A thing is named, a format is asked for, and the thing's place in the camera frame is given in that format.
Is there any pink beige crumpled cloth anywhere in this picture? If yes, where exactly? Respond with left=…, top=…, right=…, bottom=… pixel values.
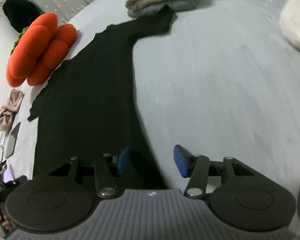
left=0, top=89, right=24, bottom=132

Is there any black garment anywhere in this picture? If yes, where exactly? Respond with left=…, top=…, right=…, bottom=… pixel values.
left=28, top=6, right=174, bottom=190

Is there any grey folded garment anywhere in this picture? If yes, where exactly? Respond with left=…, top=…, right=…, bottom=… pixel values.
left=127, top=0, right=206, bottom=19

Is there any orange pumpkin plush pillow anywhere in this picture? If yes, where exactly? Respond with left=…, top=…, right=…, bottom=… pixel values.
left=6, top=12, right=77, bottom=87

